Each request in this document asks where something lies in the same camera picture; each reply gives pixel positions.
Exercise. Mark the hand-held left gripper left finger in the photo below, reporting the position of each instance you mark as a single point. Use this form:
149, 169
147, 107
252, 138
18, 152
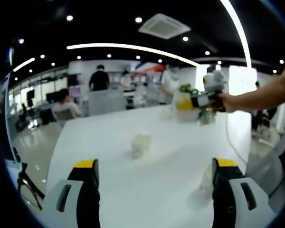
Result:
85, 202

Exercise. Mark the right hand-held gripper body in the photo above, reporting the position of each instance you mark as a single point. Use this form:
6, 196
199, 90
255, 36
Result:
215, 82

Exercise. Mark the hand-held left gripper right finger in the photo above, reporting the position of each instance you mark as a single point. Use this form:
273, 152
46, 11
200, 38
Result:
225, 202

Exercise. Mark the white printed paper cup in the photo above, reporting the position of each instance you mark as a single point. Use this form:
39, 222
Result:
178, 96
206, 178

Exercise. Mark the pile of paper cups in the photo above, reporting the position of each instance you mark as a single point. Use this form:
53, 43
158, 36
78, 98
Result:
140, 145

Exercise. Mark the person's right hand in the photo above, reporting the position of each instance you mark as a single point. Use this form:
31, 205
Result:
229, 103

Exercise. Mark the small beige jar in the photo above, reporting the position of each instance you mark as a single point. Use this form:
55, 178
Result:
207, 118

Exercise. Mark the green potted plant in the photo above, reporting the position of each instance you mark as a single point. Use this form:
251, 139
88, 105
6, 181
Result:
186, 88

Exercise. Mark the grey chair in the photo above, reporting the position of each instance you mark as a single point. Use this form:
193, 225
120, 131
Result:
263, 171

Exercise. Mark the long ceiling light strip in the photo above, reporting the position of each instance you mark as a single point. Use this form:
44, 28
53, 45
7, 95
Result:
240, 31

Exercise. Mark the white table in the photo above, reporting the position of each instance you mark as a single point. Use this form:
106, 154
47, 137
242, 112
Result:
145, 185

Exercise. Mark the black tripod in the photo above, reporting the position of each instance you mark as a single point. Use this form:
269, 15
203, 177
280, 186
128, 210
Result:
23, 180

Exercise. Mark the ceiling air conditioner vent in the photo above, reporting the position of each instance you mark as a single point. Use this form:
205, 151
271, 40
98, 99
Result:
165, 26

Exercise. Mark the curved ceiling light strip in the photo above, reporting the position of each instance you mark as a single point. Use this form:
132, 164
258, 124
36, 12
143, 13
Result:
133, 47

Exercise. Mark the grey office partition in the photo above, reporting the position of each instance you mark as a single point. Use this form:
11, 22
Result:
107, 102

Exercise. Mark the black monitor on stand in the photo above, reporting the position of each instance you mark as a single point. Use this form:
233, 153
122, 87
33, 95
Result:
30, 95

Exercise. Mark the short ceiling light strip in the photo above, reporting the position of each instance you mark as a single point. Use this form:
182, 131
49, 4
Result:
23, 64

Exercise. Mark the dark wall screen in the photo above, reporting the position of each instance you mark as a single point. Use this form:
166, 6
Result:
73, 80

